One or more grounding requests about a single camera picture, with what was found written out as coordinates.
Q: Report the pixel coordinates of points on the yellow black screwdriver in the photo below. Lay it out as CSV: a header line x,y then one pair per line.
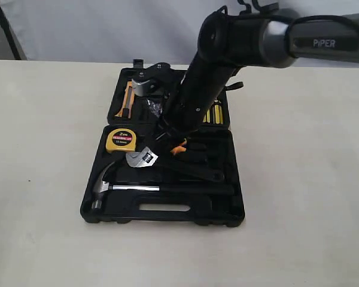
x,y
217,113
207,117

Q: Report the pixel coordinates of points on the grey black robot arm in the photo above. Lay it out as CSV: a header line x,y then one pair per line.
x,y
265,36

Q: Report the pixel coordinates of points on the black electrical tape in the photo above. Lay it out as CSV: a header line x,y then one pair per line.
x,y
155,105

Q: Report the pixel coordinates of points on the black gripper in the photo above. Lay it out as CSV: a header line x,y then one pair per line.
x,y
184,113

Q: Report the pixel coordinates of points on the black plastic tool case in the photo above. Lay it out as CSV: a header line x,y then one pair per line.
x,y
167,153

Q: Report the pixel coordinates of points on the yellow black screwdriver left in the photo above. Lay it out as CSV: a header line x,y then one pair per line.
x,y
207,117

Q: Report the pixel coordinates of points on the yellow tape measure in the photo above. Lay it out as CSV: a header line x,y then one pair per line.
x,y
121,139

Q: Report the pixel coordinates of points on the orange handled pliers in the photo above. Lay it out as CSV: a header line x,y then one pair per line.
x,y
180,148

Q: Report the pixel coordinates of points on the orange utility knife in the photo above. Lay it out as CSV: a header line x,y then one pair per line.
x,y
128,101

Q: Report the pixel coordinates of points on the adjustable wrench black handle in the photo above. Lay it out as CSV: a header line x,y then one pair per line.
x,y
146,158

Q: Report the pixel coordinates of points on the black metal stand pole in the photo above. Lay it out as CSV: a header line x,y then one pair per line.
x,y
5,26

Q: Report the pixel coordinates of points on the claw hammer black handle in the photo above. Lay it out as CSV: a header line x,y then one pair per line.
x,y
101,186

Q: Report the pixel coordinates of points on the yellow black screwdriver right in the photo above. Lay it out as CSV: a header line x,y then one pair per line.
x,y
217,113

